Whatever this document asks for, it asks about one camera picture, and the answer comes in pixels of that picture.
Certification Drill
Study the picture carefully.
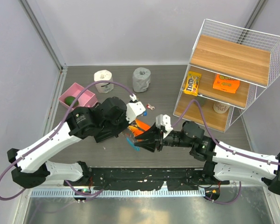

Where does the white wire wooden shelf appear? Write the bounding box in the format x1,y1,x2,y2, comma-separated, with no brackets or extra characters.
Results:
173,19,280,132

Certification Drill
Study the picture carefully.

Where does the yellow candy bag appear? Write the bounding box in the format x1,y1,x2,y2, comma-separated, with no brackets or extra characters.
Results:
183,71,202,97

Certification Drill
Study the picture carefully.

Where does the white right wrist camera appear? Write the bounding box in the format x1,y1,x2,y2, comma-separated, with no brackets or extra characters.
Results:
155,114,173,134

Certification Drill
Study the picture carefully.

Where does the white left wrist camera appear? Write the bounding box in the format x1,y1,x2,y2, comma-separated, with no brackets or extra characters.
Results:
126,94,146,124

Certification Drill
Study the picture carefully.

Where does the green avocado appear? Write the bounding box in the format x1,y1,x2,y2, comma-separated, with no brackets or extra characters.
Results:
64,96,79,107

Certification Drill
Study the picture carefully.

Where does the pink drawer box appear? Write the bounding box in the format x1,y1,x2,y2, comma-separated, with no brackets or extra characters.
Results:
58,82,98,110

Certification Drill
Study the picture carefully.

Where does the black plastic bin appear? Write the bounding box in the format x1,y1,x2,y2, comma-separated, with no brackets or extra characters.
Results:
93,127,118,143

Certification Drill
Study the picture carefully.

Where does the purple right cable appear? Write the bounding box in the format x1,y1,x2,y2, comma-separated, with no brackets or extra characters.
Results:
171,99,280,167

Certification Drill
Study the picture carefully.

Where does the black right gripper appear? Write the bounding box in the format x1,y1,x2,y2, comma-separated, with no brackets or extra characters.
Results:
134,121,193,152

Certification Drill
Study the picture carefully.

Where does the black front rail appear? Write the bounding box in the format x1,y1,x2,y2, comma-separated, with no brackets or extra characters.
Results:
71,168,218,191

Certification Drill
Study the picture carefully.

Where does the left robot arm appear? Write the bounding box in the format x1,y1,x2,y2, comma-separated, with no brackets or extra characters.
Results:
7,97,137,189

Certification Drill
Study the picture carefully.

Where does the white paper cup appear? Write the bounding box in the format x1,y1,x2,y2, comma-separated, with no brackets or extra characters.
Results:
213,101,230,114

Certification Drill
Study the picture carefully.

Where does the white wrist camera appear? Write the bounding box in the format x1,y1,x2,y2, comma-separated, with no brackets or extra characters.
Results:
155,114,173,134
126,94,146,124

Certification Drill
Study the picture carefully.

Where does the orange candy bag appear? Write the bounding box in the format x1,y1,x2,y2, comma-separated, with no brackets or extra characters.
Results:
213,74,240,94

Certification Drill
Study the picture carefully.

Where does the orange razor box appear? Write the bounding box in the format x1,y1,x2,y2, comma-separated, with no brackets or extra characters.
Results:
128,119,150,137

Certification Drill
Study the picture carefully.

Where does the metal key organizer blue handle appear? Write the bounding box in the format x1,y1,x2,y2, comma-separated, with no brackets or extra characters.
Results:
126,137,140,152

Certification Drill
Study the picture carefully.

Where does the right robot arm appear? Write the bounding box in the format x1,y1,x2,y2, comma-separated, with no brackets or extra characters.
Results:
135,121,280,195

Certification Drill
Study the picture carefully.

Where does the grey toilet paper roll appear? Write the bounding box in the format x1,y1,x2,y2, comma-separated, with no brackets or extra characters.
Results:
132,67,151,93

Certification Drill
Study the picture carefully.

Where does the white toilet paper roll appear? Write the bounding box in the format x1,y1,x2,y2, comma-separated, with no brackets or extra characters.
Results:
93,70,114,93

